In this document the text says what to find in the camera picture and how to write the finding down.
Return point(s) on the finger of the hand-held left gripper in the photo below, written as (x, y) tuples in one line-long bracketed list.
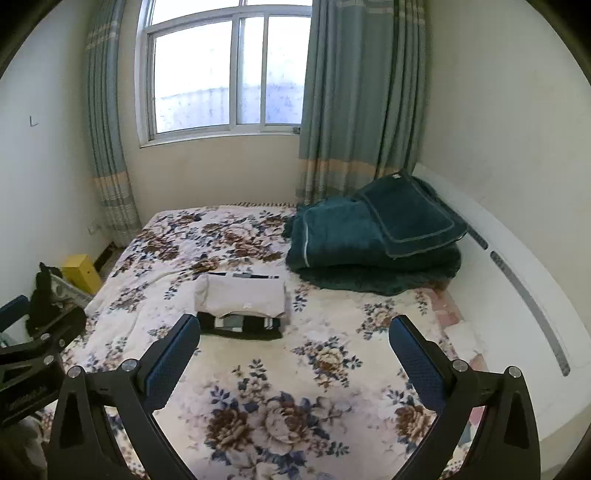
[(57, 330), (14, 308)]

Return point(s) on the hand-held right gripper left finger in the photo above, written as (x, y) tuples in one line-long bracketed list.
[(170, 365)]

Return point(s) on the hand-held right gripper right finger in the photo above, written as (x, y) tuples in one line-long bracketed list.
[(416, 365)]

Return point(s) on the beige long-sleeve shirt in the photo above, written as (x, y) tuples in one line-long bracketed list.
[(244, 295)]

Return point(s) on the black cloth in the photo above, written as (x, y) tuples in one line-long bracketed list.
[(44, 295)]

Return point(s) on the white plastic rack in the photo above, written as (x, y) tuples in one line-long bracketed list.
[(71, 290)]

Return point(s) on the white folded cloth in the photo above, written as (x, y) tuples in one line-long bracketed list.
[(464, 339)]

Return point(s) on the yellow box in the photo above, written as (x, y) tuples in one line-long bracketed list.
[(83, 274)]

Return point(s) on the pink checked bed sheet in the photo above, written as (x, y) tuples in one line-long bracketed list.
[(455, 311)]

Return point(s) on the dark striped folded garment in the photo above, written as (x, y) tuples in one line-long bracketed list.
[(249, 326)]

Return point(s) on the white bed headboard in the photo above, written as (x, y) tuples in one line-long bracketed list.
[(517, 332)]

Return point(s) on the floral blanket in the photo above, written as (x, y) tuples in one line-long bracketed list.
[(277, 369)]

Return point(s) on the teal folded quilt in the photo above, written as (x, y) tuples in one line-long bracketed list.
[(337, 240)]

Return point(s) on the teal pillow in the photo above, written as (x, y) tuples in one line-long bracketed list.
[(411, 217)]

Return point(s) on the narrow teal striped curtain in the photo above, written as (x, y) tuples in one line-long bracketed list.
[(111, 138)]

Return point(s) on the wide teal striped curtain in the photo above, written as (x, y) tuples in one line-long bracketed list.
[(360, 115)]

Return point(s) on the white-framed window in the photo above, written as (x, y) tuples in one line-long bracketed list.
[(231, 74)]

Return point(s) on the white wall socket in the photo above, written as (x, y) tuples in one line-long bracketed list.
[(94, 227)]

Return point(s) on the white wall switch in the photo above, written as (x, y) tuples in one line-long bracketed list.
[(33, 122)]

